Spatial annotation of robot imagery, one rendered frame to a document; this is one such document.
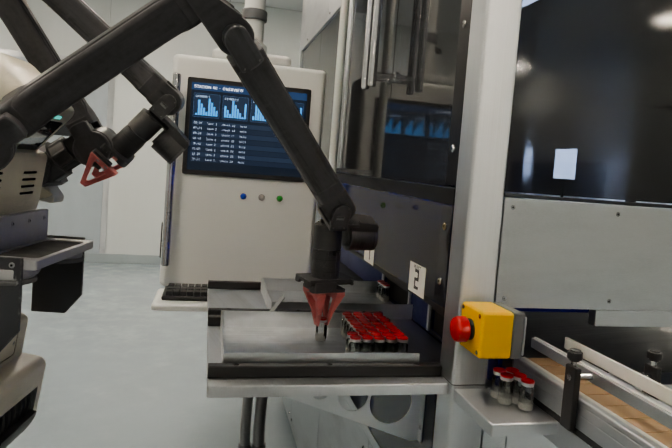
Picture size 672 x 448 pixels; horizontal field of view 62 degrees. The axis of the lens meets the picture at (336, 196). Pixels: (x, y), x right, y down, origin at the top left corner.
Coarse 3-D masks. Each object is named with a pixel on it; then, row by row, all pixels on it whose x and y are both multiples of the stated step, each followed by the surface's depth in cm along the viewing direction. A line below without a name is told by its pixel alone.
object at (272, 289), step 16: (272, 288) 153; (288, 288) 154; (352, 288) 158; (368, 288) 159; (272, 304) 127; (288, 304) 128; (304, 304) 129; (352, 304) 131; (368, 304) 132; (384, 304) 133; (400, 304) 134
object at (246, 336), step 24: (240, 312) 117; (264, 312) 118; (288, 312) 119; (240, 336) 111; (264, 336) 112; (288, 336) 113; (312, 336) 115; (336, 336) 116; (240, 360) 92; (264, 360) 93; (288, 360) 94; (312, 360) 95; (336, 360) 96; (360, 360) 97; (384, 360) 98; (408, 360) 98
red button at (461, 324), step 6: (456, 318) 87; (462, 318) 86; (450, 324) 88; (456, 324) 86; (462, 324) 86; (468, 324) 86; (450, 330) 88; (456, 330) 86; (462, 330) 85; (468, 330) 85; (456, 336) 86; (462, 336) 85; (468, 336) 86
